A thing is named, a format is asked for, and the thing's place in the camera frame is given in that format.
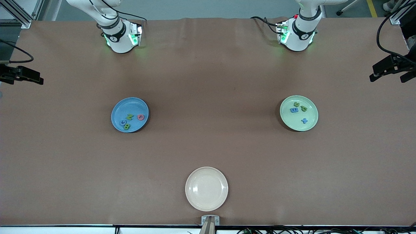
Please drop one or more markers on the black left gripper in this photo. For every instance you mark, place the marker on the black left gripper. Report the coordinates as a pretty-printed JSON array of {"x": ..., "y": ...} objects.
[{"x": 396, "y": 61}]

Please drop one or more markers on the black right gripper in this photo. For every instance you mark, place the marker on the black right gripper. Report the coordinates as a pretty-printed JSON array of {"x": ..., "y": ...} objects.
[{"x": 7, "y": 73}]

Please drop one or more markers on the green foam letter B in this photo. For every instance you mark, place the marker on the green foam letter B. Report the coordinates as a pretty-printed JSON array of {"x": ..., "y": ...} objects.
[{"x": 127, "y": 126}]

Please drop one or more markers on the red foam letter Q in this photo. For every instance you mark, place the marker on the red foam letter Q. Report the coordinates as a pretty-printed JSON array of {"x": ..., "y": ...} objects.
[{"x": 140, "y": 119}]

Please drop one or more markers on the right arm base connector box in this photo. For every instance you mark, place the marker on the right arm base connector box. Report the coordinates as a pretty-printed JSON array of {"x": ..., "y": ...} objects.
[{"x": 136, "y": 34}]

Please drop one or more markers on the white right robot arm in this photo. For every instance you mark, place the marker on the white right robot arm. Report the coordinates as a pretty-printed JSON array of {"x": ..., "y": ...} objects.
[{"x": 118, "y": 42}]

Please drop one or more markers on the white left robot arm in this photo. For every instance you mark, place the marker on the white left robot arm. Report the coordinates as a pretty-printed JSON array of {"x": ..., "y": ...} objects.
[{"x": 297, "y": 39}]

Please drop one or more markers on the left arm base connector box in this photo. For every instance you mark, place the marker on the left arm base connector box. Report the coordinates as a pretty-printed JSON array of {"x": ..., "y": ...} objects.
[{"x": 282, "y": 32}]

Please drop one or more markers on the green plate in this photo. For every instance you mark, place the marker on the green plate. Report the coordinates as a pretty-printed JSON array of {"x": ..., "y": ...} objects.
[{"x": 292, "y": 122}]

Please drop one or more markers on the blue plate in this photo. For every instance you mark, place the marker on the blue plate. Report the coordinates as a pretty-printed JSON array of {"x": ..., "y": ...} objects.
[{"x": 136, "y": 107}]

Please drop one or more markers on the cream plate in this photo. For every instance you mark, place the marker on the cream plate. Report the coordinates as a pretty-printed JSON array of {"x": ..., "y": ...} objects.
[{"x": 206, "y": 188}]

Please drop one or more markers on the white stand leg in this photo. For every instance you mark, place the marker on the white stand leg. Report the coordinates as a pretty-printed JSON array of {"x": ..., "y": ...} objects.
[{"x": 346, "y": 8}]

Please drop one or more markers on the brown table cover sheet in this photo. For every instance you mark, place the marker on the brown table cover sheet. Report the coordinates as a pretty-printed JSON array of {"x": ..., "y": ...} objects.
[{"x": 65, "y": 162}]

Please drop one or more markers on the aluminium frame post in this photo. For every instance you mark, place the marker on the aluminium frame post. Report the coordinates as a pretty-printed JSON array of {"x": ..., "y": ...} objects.
[
  {"x": 22, "y": 18},
  {"x": 398, "y": 16}
]

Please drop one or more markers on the grey camera mounting post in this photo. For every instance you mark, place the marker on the grey camera mounting post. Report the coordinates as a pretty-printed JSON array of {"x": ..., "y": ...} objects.
[{"x": 209, "y": 226}]

